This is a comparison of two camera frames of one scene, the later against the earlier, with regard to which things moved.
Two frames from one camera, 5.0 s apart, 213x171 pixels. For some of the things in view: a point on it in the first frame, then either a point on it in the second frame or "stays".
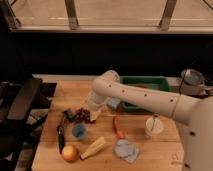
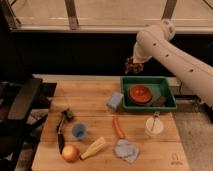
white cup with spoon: [154, 125] stays
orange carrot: [118, 127] stays
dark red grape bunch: [83, 115] -> [131, 66]
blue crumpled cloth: [126, 150] stays
